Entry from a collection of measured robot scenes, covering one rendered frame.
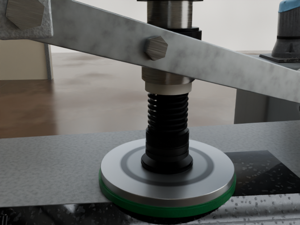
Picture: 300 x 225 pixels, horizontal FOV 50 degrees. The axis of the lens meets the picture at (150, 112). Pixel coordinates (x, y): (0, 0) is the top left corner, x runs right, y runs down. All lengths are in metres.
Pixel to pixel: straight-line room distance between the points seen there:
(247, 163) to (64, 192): 0.32
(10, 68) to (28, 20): 5.40
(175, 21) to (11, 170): 0.37
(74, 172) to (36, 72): 5.07
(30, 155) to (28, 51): 4.96
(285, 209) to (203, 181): 0.13
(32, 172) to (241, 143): 0.41
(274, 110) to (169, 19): 1.19
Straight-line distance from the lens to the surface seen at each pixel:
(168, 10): 0.44
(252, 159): 0.62
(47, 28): 0.32
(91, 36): 0.36
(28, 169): 0.59
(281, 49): 1.70
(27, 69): 5.63
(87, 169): 0.57
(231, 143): 0.68
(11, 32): 0.32
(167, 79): 0.44
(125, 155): 0.55
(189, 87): 0.46
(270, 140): 0.72
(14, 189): 0.54
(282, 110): 1.59
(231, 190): 0.49
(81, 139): 0.69
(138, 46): 0.38
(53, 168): 0.58
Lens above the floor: 1.08
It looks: 18 degrees down
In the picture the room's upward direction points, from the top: straight up
